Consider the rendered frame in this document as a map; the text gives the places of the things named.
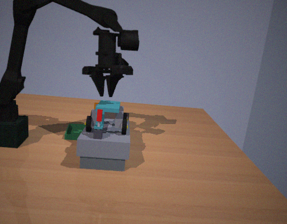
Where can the red-headed pin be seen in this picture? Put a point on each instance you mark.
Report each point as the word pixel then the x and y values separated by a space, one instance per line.
pixel 99 116

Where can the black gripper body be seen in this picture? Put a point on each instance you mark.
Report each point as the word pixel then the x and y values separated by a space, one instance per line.
pixel 106 64

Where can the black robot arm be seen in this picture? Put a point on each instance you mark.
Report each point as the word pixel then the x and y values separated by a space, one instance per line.
pixel 12 81

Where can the light blue wheeled trolley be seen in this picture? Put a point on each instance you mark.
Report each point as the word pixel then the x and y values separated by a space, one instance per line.
pixel 107 106

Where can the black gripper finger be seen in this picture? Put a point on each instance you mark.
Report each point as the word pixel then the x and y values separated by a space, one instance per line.
pixel 99 83
pixel 112 81

